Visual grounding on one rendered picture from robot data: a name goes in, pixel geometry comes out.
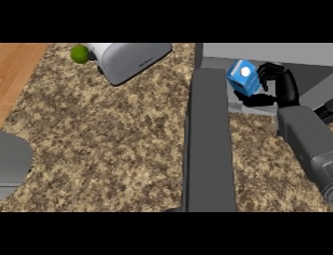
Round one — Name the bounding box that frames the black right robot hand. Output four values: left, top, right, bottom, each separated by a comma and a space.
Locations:
232, 61, 301, 109

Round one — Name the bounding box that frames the blue milk carton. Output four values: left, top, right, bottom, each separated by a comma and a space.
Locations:
223, 59, 263, 98

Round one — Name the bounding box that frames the grey microwave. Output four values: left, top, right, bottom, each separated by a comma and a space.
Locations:
192, 43, 333, 126

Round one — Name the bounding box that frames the green lime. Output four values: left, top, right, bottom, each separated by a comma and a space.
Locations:
69, 44, 92, 65

